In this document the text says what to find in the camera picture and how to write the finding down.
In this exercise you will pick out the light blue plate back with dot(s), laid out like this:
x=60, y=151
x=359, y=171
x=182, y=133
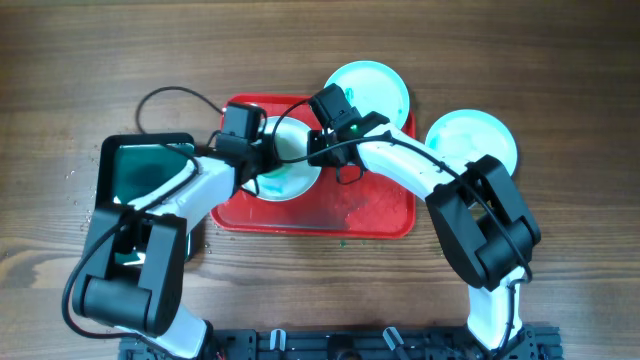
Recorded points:
x=373, y=86

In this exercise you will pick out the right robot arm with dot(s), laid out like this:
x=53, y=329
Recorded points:
x=463, y=173

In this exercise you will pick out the white plate front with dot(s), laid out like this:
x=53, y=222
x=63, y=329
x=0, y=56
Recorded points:
x=470, y=134

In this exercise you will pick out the light blue plate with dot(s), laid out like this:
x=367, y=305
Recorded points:
x=373, y=86
x=290, y=142

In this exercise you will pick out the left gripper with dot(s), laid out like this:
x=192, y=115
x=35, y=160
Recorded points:
x=267, y=145

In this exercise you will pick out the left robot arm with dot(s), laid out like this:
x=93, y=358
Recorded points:
x=128, y=282

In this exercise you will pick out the black water basin tray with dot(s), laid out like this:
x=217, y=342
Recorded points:
x=134, y=165

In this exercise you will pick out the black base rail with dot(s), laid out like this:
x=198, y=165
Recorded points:
x=531, y=342

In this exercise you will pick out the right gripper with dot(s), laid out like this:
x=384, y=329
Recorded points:
x=319, y=161

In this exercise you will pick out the green yellow sponge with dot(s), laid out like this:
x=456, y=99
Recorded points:
x=276, y=173

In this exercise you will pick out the red plastic tray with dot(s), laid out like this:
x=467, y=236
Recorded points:
x=370, y=207

